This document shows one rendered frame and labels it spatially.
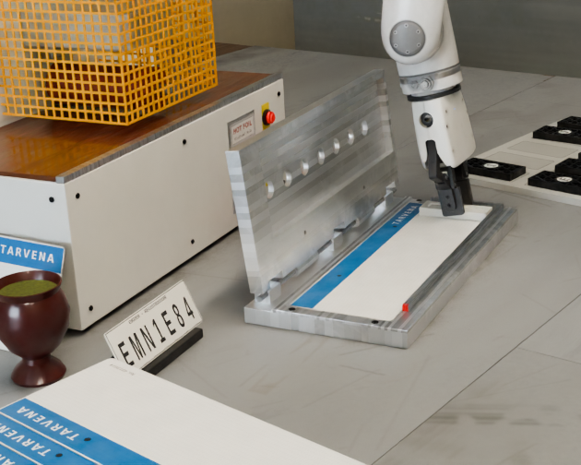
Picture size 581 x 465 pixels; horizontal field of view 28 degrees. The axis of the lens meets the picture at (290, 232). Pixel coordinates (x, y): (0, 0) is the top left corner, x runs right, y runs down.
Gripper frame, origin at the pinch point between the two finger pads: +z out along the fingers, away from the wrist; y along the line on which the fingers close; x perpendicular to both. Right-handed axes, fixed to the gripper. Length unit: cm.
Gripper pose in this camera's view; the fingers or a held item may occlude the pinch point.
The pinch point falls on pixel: (456, 196)
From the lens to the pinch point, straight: 164.5
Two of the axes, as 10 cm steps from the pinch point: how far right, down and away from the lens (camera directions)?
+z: 2.3, 9.4, 2.5
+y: 4.4, -3.3, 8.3
